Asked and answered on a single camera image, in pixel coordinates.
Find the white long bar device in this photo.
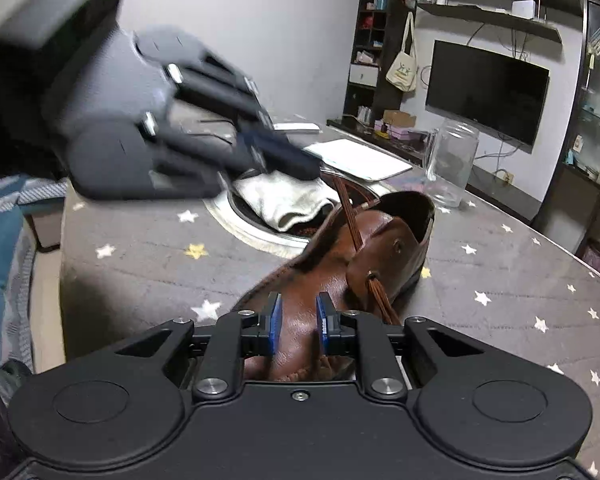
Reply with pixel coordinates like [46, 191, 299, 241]
[273, 122, 322, 134]

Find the clear glass mug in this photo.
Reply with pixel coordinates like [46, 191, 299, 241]
[424, 119, 479, 208]

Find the white paper sheet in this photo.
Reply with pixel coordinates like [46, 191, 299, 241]
[306, 139, 412, 182]

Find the brown leather shoe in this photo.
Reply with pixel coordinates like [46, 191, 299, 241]
[235, 191, 436, 382]

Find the black wall television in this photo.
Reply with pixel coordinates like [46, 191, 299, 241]
[426, 40, 550, 148]

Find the canvas tote bag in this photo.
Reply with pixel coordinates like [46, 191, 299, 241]
[385, 13, 418, 93]

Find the cardboard box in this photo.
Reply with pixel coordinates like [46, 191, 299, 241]
[382, 110, 416, 128]

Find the wooden display cabinet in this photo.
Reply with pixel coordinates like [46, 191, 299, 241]
[534, 0, 600, 256]

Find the dark bookshelf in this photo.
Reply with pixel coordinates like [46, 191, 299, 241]
[337, 0, 416, 132]

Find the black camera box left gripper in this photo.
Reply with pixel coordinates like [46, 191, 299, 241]
[0, 0, 120, 110]

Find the grey star tablecloth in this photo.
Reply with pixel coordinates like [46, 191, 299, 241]
[60, 191, 600, 478]

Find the low black tv bench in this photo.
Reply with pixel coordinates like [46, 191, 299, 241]
[326, 117, 546, 224]

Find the grey folded towel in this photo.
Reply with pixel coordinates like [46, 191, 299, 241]
[234, 171, 340, 232]

